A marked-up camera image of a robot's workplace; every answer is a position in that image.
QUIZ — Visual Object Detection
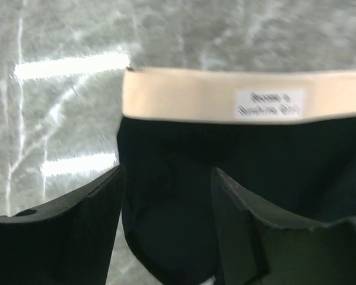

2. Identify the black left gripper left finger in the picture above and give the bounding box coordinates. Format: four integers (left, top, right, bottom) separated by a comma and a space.
0, 166, 126, 284

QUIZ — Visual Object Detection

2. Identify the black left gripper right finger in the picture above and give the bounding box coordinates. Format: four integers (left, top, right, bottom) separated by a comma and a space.
211, 168, 356, 285

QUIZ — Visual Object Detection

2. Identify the black underwear beige waistband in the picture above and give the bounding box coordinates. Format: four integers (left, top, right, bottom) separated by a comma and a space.
117, 68, 356, 284

